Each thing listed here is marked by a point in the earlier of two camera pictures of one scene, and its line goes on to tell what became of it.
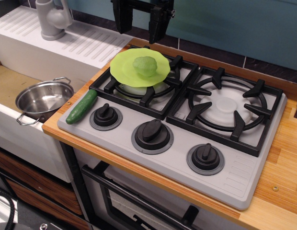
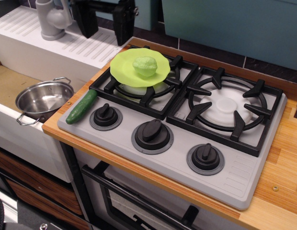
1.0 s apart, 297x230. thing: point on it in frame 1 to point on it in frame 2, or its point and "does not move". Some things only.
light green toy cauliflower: (145, 65) does not move
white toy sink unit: (23, 57) does not move
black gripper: (160, 10) to (124, 12)
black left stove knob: (106, 118) does not move
